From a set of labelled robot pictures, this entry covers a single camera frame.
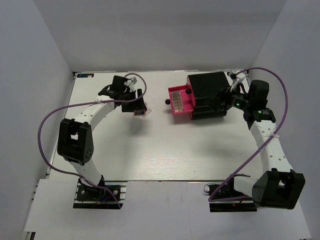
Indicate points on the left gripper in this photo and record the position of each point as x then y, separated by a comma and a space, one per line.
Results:
139, 105

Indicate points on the colourful eyeshadow palette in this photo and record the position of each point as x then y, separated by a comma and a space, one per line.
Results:
140, 113

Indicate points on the black drawer organizer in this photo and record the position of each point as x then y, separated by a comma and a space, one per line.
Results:
204, 87

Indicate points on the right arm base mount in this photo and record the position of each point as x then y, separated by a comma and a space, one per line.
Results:
235, 196

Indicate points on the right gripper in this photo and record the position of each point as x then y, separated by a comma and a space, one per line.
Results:
229, 94

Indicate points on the white labelled card box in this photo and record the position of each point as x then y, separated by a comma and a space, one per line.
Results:
148, 110

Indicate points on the blue label left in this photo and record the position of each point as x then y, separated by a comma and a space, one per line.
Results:
85, 75

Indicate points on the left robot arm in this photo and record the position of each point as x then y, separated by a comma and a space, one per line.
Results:
75, 138

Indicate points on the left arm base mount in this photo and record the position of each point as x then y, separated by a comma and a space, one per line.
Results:
88, 197

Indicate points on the pink brown eyeshadow palette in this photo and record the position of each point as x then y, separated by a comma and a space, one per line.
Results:
177, 102

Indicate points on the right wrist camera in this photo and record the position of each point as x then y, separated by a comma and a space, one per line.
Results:
237, 76

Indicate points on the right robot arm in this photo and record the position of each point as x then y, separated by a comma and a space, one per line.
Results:
279, 186

